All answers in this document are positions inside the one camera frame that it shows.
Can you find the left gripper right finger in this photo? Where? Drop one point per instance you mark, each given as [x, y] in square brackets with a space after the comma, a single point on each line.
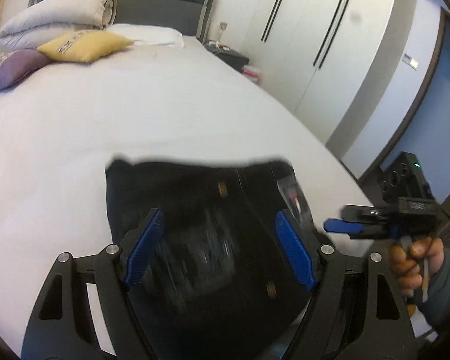
[299, 258]

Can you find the blue door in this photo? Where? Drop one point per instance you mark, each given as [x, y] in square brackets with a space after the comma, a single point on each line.
[428, 134]

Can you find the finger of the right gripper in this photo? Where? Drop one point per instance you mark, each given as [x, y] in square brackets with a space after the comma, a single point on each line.
[340, 226]

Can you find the white wardrobe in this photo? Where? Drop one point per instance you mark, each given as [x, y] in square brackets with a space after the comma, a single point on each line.
[314, 55]

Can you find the purple cushion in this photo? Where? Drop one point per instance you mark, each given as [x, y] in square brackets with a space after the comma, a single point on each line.
[19, 64]

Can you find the person right hand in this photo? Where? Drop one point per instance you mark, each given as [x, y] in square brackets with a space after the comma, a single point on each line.
[404, 263]

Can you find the dark nightstand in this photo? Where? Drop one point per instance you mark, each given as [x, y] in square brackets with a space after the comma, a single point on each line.
[234, 59]

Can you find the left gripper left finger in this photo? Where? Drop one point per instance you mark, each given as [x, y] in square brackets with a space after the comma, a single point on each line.
[140, 245]

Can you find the grey sleeve right forearm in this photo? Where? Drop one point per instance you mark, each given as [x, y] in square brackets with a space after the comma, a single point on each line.
[436, 309]

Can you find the white pillow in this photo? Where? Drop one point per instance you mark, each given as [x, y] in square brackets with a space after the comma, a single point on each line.
[147, 35]

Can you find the yellow cushion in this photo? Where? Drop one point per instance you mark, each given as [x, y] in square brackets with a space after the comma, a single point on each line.
[84, 46]

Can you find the black denim pants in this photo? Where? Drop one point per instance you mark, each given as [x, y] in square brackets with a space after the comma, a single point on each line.
[219, 285]

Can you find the folded grey white duvet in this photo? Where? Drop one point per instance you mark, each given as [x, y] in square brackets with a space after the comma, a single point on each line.
[50, 19]

